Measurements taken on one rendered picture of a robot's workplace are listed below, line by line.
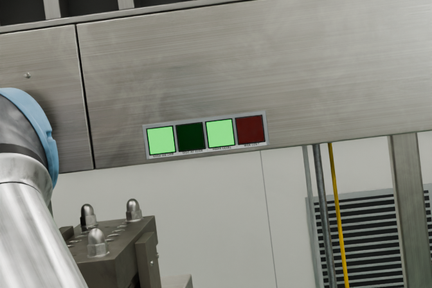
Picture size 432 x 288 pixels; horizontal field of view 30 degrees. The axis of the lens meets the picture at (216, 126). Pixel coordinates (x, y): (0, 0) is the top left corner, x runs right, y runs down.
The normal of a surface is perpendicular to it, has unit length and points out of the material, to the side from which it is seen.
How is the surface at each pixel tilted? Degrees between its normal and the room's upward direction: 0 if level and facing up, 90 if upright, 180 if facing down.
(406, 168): 90
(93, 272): 90
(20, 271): 43
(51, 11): 90
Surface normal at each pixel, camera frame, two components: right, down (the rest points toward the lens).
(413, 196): -0.08, 0.07
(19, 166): 0.72, -0.12
